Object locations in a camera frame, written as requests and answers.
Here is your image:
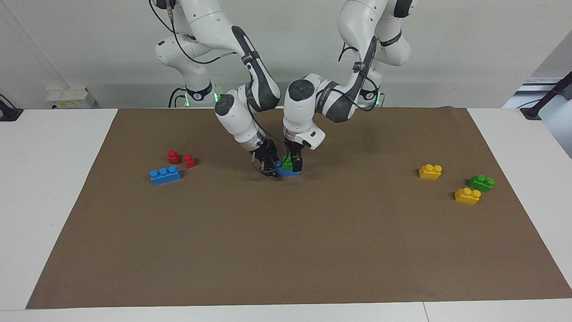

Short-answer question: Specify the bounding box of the blue three-stud toy block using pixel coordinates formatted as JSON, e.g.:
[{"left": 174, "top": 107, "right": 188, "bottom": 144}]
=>
[
  {"left": 275, "top": 161, "right": 301, "bottom": 177},
  {"left": 150, "top": 165, "right": 182, "bottom": 186}
]

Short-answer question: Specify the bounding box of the yellow two-stud toy block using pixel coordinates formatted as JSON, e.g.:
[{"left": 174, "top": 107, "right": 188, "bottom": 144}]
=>
[
  {"left": 418, "top": 164, "right": 443, "bottom": 180},
  {"left": 454, "top": 187, "right": 482, "bottom": 206}
]

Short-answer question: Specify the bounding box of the brown paper table mat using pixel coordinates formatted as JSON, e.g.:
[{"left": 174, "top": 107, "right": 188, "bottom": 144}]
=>
[{"left": 25, "top": 106, "right": 572, "bottom": 310}]

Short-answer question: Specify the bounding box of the black stand pole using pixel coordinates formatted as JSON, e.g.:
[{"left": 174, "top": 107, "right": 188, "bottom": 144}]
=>
[{"left": 521, "top": 71, "right": 572, "bottom": 120}]

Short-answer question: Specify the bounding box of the black table clamp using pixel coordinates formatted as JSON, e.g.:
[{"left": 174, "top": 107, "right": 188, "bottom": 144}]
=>
[{"left": 0, "top": 94, "right": 24, "bottom": 122}]

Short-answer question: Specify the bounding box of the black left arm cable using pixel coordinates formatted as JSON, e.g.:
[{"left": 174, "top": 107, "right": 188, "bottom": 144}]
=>
[{"left": 338, "top": 42, "right": 381, "bottom": 110}]

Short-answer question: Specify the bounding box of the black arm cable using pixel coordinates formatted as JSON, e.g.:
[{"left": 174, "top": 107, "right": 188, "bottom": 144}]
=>
[
  {"left": 149, "top": 0, "right": 286, "bottom": 144},
  {"left": 338, "top": 42, "right": 381, "bottom": 110}
]

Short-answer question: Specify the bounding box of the black right base cable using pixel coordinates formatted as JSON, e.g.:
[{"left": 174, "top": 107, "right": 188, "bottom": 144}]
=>
[{"left": 168, "top": 87, "right": 188, "bottom": 108}]

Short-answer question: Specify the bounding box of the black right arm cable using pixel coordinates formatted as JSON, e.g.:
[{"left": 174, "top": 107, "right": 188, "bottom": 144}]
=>
[{"left": 149, "top": 0, "right": 286, "bottom": 144}]

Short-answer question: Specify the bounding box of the white wall socket box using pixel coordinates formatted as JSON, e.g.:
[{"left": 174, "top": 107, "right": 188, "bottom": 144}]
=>
[{"left": 46, "top": 87, "right": 97, "bottom": 110}]

